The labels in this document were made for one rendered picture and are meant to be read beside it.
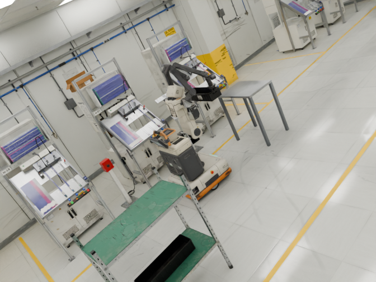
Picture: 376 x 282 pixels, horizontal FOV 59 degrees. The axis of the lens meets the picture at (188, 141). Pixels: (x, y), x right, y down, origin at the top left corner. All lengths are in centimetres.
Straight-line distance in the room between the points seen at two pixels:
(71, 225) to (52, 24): 356
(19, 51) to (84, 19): 135
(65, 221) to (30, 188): 68
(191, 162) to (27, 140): 218
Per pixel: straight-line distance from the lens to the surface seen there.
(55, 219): 497
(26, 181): 484
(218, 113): 627
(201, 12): 779
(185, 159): 407
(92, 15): 701
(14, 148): 484
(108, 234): 284
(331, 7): 962
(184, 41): 608
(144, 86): 725
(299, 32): 836
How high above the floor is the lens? 230
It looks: 22 degrees down
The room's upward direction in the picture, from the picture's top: 27 degrees counter-clockwise
